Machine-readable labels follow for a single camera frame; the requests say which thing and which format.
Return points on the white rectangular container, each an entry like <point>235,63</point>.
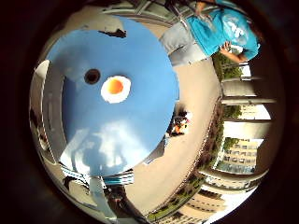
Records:
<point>53,109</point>

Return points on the pile of toys on floor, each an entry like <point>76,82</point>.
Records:
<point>179,126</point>

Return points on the blue striped table base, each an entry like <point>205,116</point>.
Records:
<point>118,179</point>

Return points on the fried egg toy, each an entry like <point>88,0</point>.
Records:
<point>115,87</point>

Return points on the person in teal shirt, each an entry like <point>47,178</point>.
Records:
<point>218,31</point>

